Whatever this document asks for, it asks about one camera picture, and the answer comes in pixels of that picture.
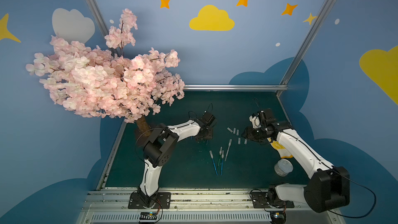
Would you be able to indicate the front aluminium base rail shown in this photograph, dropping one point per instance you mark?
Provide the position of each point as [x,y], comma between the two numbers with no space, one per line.
[195,206]

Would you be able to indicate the left slanted aluminium frame post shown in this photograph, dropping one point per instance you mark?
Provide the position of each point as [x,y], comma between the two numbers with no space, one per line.
[99,19]

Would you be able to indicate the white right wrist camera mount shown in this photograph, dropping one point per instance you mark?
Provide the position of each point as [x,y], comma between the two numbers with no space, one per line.
[255,120]

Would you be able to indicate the right slanted aluminium frame post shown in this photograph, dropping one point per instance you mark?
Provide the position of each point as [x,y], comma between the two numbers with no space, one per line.
[310,36]

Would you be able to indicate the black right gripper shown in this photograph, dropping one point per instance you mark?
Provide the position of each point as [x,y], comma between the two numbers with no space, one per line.
[252,132]

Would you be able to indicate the horizontal aluminium frame rail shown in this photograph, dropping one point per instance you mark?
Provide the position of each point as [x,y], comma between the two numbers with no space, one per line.
[236,88]

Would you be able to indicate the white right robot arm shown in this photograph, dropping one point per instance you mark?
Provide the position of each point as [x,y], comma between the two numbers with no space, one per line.
[328,187]

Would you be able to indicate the left green circuit board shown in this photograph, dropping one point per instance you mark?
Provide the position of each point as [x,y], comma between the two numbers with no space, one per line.
[148,217]

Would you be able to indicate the yellow work glove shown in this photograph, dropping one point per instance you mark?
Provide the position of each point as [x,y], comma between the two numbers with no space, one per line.
[282,151]

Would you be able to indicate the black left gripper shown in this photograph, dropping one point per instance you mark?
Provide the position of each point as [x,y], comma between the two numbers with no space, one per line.
[204,133]

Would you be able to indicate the right round green circuit board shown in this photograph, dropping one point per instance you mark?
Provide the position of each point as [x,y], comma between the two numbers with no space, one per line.
[277,217]

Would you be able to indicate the slanted aluminium frame post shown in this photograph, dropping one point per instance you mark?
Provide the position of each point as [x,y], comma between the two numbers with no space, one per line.
[310,36]
[99,19]

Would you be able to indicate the lower blue carving knife capped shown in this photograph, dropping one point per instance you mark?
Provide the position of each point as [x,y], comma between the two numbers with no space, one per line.
[221,163]

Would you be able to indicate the pink artificial blossom tree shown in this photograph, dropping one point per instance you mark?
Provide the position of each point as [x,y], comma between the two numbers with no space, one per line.
[92,82]

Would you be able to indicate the dark square tree base plate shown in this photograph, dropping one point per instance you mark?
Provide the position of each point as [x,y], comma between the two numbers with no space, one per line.
[142,133]

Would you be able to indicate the short blue carving knife capped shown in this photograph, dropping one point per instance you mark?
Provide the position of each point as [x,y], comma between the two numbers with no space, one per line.
[213,162]

